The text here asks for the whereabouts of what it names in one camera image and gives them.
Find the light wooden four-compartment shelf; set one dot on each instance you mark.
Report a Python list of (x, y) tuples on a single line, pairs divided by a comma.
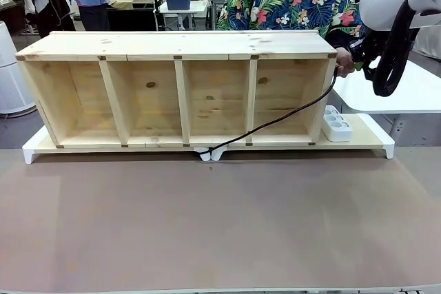
[(179, 44)]

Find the white background table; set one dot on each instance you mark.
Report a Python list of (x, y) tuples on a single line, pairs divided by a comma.
[(196, 6)]

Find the white side table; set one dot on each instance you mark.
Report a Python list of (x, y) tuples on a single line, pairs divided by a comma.
[(406, 94)]

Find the person's left forearm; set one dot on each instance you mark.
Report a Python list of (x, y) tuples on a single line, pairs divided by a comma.
[(339, 37)]

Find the white power strip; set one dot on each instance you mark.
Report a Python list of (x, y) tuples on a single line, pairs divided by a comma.
[(337, 125)]

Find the person in black clothes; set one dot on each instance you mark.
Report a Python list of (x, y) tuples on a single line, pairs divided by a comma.
[(44, 1)]

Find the white cylindrical air purifier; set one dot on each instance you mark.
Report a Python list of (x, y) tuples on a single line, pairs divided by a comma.
[(10, 77)]

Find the white-legged wooden riser stand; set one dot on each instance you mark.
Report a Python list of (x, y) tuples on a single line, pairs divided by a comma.
[(365, 137), (31, 151)]

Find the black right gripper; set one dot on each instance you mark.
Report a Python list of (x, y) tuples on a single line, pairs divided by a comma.
[(368, 51)]

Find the wooden-top desk with white legs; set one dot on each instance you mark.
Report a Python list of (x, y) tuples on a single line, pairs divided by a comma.
[(132, 8)]

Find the person's left hand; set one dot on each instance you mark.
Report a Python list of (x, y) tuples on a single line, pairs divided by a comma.
[(344, 63)]

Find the blue plastic bin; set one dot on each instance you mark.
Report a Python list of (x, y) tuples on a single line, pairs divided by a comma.
[(177, 1)]

